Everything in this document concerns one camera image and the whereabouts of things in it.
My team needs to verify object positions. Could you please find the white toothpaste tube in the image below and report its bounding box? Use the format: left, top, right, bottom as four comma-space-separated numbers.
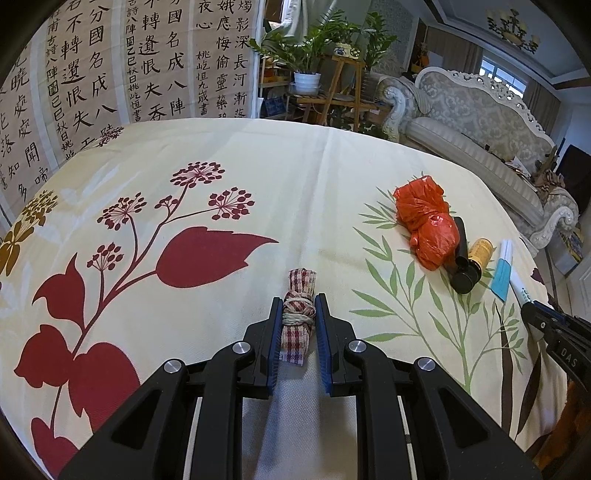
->
490, 239, 533, 306

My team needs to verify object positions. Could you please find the yellow label dark bottle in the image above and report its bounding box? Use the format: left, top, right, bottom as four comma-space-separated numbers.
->
450, 238, 494, 295

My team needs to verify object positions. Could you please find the short black tube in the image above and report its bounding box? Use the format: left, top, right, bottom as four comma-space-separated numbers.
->
454, 216, 468, 272

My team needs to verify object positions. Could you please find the red plastic bag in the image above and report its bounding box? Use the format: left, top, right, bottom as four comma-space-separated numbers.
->
393, 175, 460, 271

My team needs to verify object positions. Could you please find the plaid cloth roll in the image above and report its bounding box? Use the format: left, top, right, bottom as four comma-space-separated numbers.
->
280, 268, 317, 367

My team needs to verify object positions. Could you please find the storage box with items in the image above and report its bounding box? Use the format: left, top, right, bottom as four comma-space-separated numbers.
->
547, 227, 584, 276

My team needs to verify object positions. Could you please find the ornate white sofa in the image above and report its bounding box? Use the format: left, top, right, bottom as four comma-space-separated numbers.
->
376, 67, 579, 252

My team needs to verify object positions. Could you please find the ceiling chandelier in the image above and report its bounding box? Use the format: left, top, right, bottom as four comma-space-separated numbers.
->
486, 8, 541, 54

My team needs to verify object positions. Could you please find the wooden plant stand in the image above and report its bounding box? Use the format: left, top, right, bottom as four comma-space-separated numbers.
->
295, 55, 378, 133

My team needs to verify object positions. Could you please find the tall green plant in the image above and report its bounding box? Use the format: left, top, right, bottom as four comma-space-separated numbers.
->
362, 12, 398, 71

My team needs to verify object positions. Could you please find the calligraphy folding screen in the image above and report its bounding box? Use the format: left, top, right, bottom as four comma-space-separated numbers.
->
1, 1, 263, 228

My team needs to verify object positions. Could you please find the metal shelf rack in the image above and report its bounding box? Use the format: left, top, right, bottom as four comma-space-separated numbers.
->
257, 57, 294, 120

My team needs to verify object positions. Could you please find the potted plant white pot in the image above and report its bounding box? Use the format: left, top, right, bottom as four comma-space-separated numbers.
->
249, 17, 341, 97

